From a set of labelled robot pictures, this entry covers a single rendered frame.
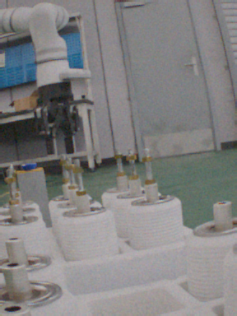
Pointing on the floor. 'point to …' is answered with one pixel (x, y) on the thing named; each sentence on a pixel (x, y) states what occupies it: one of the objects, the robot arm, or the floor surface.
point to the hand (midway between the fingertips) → (61, 149)
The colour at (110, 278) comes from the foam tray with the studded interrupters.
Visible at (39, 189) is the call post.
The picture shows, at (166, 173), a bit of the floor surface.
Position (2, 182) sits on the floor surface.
